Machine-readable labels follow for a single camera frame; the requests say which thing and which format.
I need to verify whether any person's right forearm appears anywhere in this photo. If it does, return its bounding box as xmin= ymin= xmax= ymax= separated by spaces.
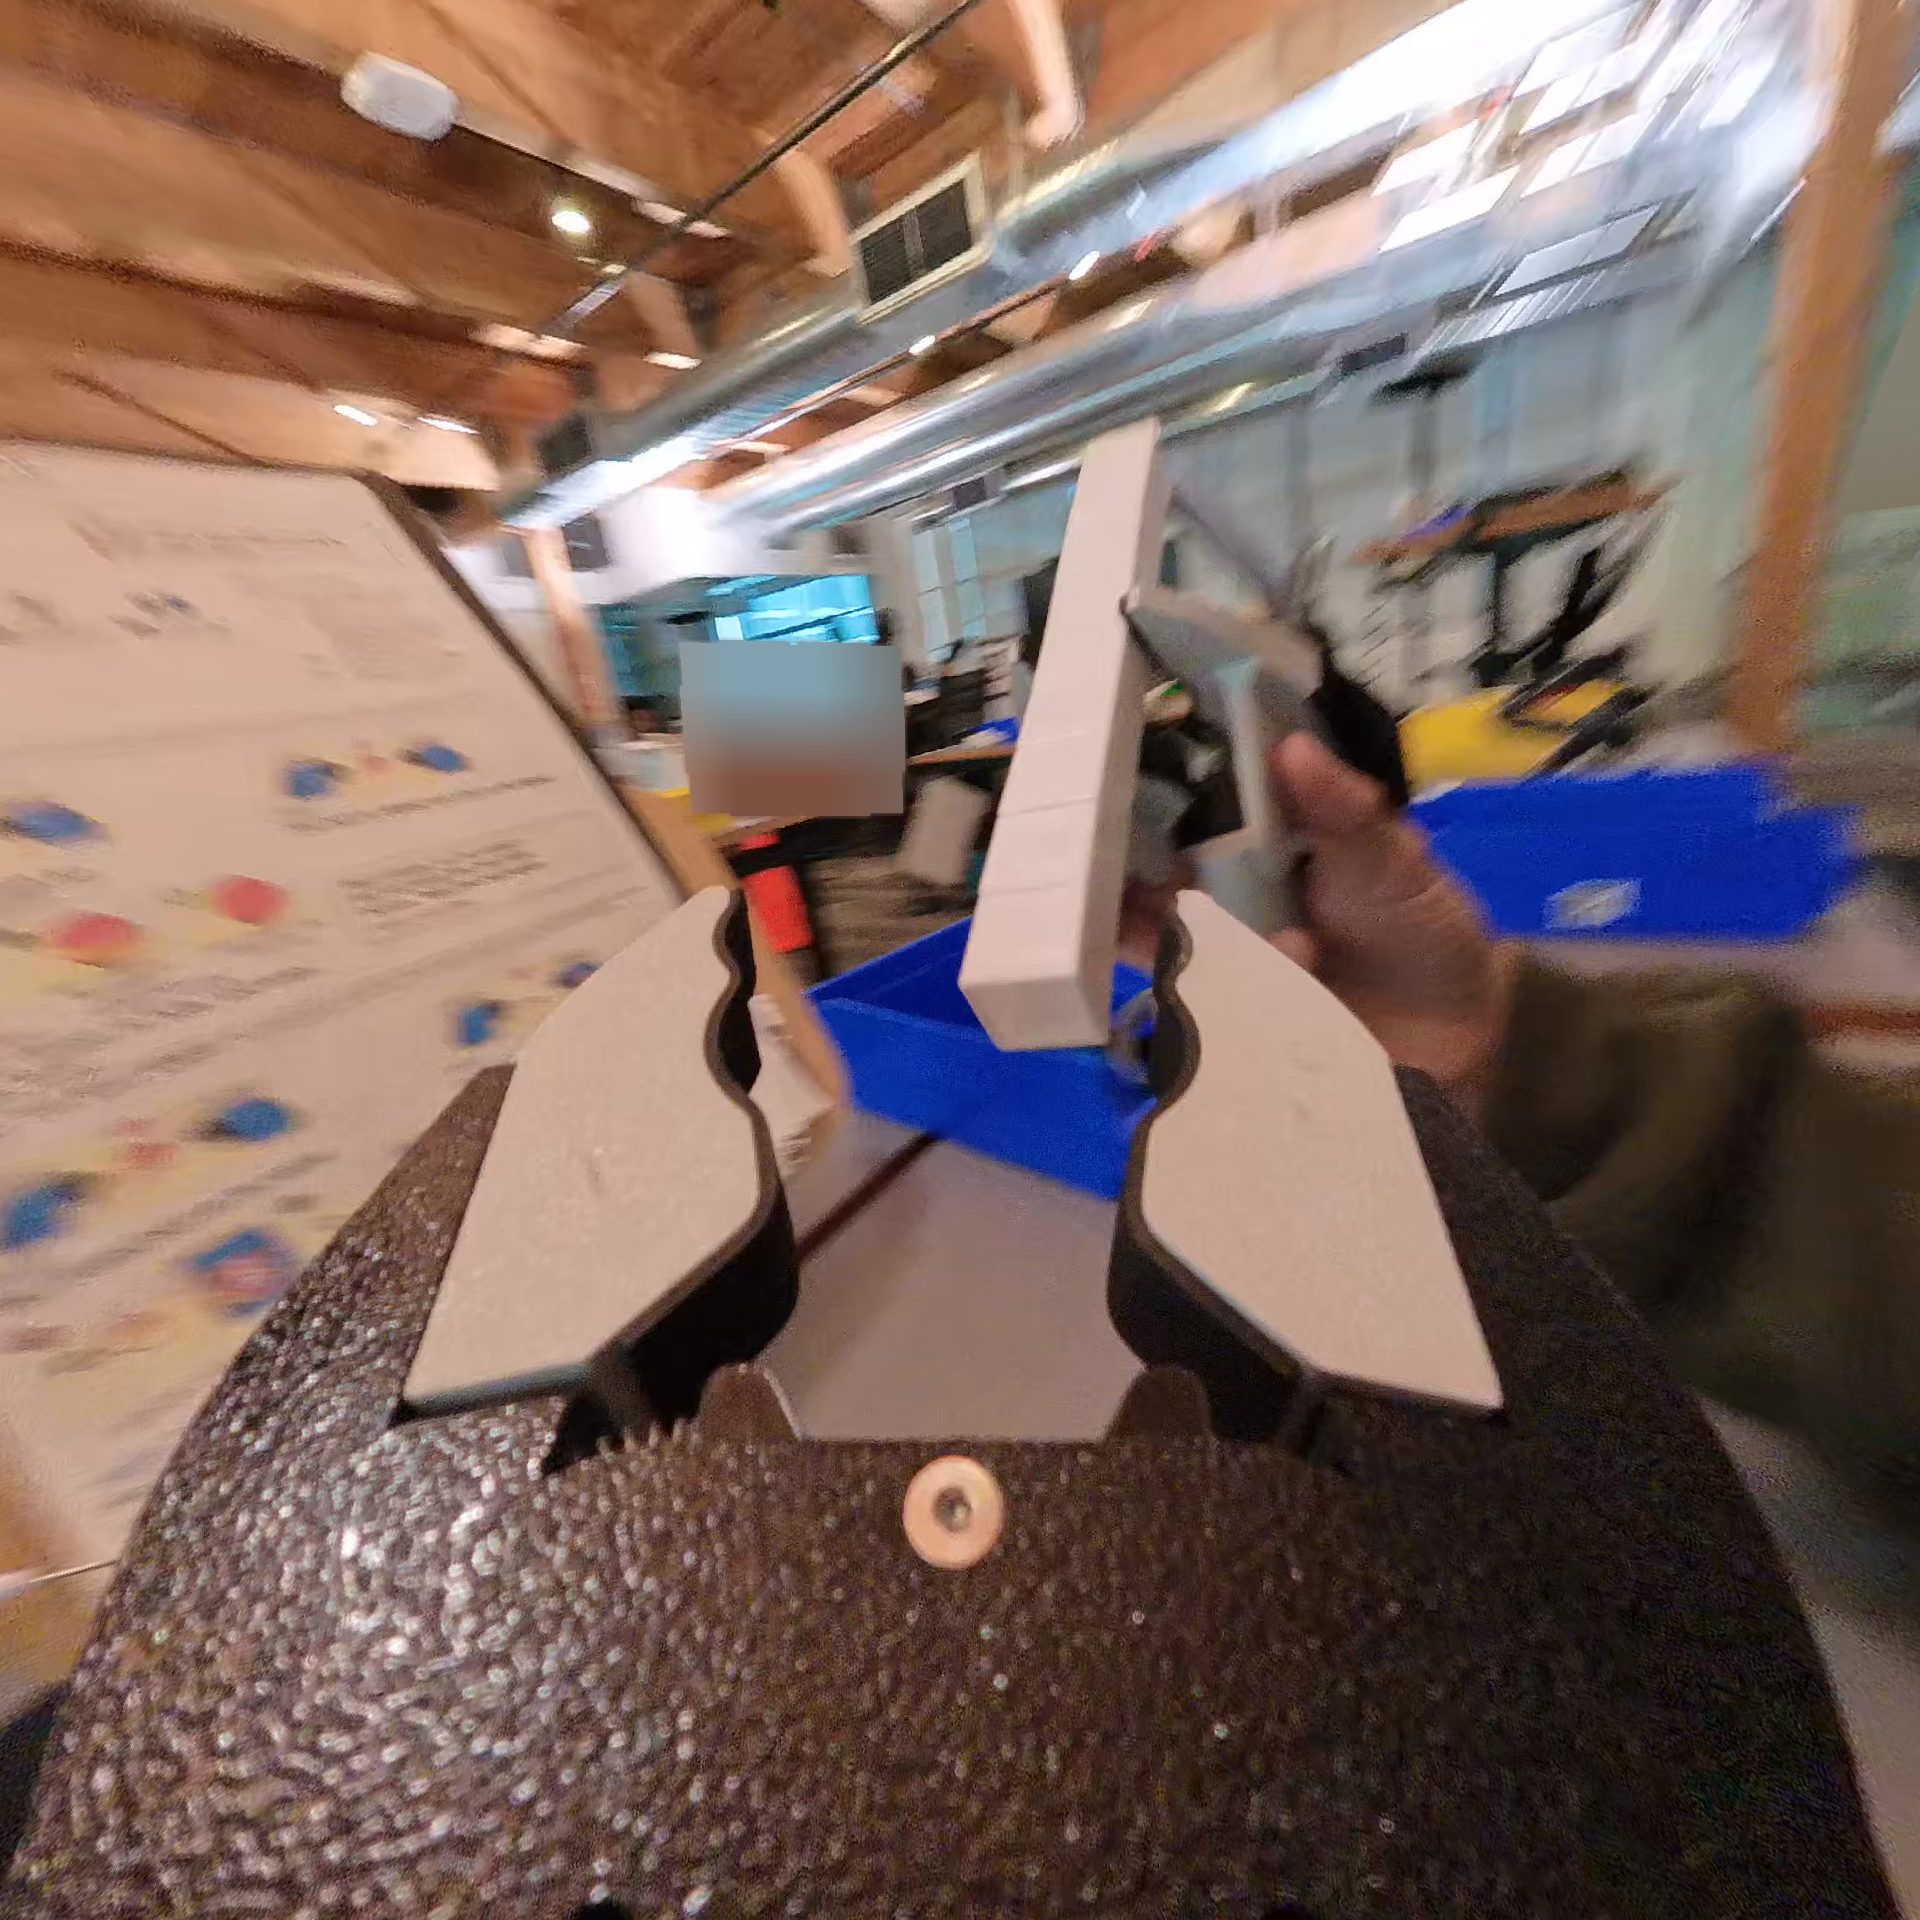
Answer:
xmin=1477 ymin=951 xmax=1920 ymax=1450

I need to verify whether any ceiling air vent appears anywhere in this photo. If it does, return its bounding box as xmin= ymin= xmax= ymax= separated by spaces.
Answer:
xmin=847 ymin=157 xmax=994 ymax=319

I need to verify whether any white block bar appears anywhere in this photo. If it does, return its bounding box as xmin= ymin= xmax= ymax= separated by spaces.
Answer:
xmin=958 ymin=415 xmax=1173 ymax=1051

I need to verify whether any blue bin with white label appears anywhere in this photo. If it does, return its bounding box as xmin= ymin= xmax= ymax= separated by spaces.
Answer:
xmin=1410 ymin=756 xmax=1864 ymax=942

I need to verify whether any silver air duct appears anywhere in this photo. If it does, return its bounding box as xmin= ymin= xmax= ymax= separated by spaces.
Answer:
xmin=510 ymin=225 xmax=1502 ymax=530

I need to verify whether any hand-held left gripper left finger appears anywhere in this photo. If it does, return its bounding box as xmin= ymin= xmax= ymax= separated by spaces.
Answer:
xmin=401 ymin=884 xmax=797 ymax=1427

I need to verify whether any wooden post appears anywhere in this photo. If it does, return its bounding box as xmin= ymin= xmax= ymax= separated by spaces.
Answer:
xmin=1725 ymin=0 xmax=1911 ymax=753

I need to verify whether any instruction sheet board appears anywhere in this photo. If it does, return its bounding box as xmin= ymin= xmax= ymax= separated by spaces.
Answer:
xmin=0 ymin=442 xmax=857 ymax=1561

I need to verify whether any blue plastic bin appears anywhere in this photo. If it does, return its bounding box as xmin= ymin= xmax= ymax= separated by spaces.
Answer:
xmin=809 ymin=915 xmax=1162 ymax=1202

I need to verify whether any white smoke detector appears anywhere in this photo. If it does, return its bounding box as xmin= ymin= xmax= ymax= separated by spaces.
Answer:
xmin=342 ymin=53 xmax=461 ymax=142

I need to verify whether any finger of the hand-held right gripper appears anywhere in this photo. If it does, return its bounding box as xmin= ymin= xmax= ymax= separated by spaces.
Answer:
xmin=1122 ymin=593 xmax=1328 ymax=710

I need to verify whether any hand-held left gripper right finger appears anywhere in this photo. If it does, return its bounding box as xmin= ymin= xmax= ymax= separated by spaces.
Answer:
xmin=1105 ymin=887 xmax=1504 ymax=1442

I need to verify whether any person's right hand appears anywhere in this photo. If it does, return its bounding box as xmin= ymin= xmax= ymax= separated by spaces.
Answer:
xmin=1271 ymin=732 xmax=1517 ymax=1086

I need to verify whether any yellow bin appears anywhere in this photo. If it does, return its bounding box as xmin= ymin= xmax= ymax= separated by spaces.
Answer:
xmin=1401 ymin=681 xmax=1635 ymax=788

